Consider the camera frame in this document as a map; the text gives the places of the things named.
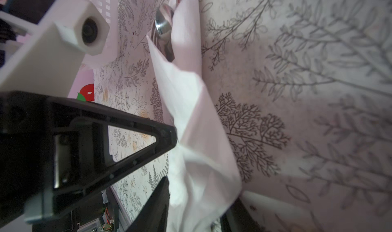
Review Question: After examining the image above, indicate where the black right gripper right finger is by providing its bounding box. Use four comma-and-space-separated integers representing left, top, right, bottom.
220, 198, 260, 232

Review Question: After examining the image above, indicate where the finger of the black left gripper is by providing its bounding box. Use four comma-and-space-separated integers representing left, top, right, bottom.
1, 91, 177, 224

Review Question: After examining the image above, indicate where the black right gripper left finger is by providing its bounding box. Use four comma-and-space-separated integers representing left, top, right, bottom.
126, 176, 170, 232

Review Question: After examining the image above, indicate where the white paper napkin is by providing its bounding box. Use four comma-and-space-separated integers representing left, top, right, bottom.
146, 0, 243, 232

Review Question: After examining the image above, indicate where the silver metal spoon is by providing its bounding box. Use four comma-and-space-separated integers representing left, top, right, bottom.
153, 4, 175, 62

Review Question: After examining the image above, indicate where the white plastic mesh basket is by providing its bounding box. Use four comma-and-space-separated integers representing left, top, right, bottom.
61, 0, 120, 70

